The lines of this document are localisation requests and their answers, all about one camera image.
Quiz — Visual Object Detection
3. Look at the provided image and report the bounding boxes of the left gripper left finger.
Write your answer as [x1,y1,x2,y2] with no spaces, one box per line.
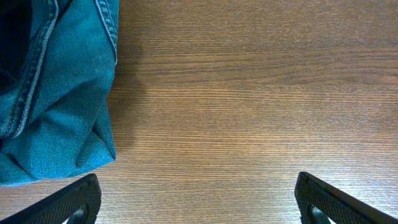
[1,174,101,224]

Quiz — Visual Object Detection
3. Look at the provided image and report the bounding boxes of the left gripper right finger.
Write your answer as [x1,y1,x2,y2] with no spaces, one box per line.
[295,172,397,224]

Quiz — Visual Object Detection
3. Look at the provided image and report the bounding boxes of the blue denim jeans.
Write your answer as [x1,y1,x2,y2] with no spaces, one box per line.
[1,0,119,187]

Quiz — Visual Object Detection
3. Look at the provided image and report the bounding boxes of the black folded garment with logo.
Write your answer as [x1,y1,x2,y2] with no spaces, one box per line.
[1,0,32,93]

